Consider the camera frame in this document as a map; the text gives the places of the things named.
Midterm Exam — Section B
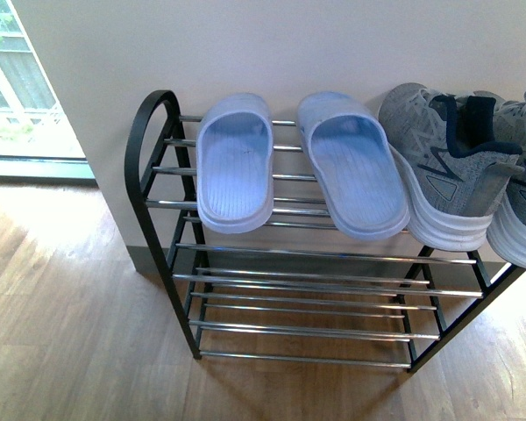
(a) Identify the light blue slide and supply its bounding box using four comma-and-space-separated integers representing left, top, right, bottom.
196, 93, 274, 234
297, 91, 410, 240

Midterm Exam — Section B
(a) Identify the grey sneaker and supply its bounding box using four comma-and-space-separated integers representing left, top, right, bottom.
487, 92, 526, 269
378, 82, 522, 252

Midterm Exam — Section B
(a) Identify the black metal shoe rack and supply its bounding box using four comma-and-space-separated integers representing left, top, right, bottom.
124, 90, 523, 373

